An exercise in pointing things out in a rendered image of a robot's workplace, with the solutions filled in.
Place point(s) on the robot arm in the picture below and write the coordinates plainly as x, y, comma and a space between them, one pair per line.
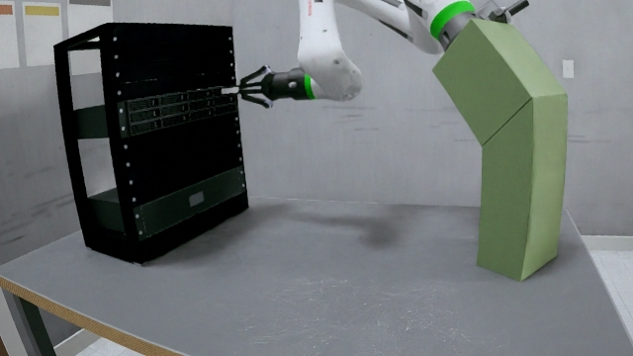
430, 25

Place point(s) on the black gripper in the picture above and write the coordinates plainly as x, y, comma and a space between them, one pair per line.
275, 81

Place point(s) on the black server rack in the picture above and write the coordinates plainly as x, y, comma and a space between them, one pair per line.
172, 182

